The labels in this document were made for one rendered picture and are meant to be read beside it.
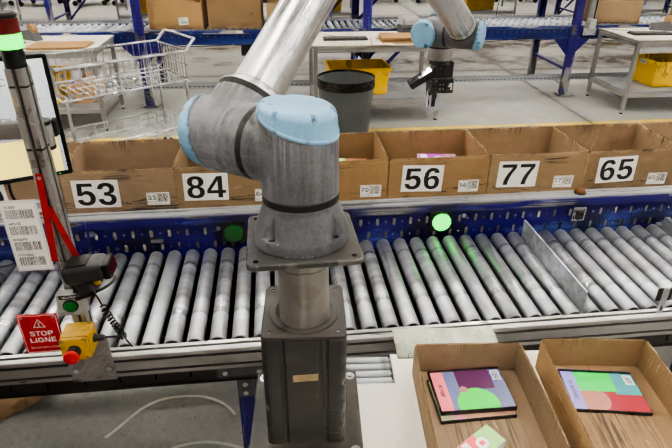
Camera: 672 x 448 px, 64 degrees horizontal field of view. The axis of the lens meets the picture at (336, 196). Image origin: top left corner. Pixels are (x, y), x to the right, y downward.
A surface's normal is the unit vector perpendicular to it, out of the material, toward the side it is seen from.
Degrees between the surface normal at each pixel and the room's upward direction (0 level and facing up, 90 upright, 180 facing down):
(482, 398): 0
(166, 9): 90
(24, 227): 90
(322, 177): 87
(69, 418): 0
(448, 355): 89
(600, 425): 1
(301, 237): 66
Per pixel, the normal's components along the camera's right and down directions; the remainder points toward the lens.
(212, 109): -0.36, -0.47
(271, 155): -0.55, 0.33
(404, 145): 0.12, 0.44
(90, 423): 0.00, -0.89
